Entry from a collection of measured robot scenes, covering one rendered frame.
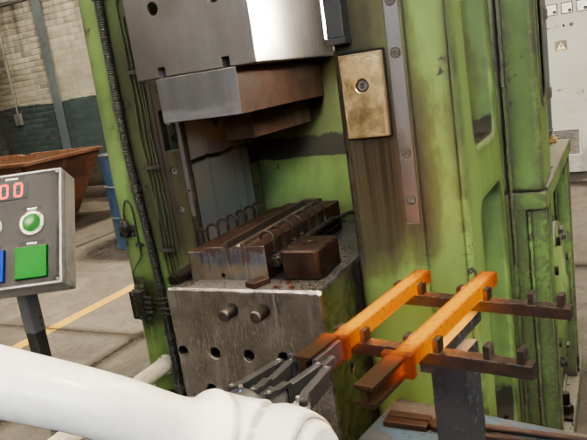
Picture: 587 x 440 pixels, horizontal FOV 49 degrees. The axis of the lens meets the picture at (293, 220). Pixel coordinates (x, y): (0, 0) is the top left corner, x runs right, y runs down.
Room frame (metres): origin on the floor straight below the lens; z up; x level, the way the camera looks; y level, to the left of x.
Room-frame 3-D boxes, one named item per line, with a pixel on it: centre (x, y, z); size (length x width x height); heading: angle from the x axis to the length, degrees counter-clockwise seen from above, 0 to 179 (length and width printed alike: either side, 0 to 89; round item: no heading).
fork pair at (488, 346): (0.89, -0.32, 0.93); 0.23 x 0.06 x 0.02; 143
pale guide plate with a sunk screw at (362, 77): (1.34, -0.18, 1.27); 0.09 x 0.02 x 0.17; 62
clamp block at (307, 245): (1.34, -0.03, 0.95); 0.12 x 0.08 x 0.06; 152
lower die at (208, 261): (1.55, 0.06, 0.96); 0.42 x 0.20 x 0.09; 152
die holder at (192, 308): (1.54, 0.01, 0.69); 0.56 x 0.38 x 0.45; 152
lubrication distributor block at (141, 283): (1.65, 0.43, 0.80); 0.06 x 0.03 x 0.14; 62
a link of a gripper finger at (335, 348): (0.86, -0.02, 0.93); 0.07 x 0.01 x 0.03; 144
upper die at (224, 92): (1.55, 0.06, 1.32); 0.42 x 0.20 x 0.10; 152
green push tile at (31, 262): (1.43, 0.60, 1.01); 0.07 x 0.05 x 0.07; 87
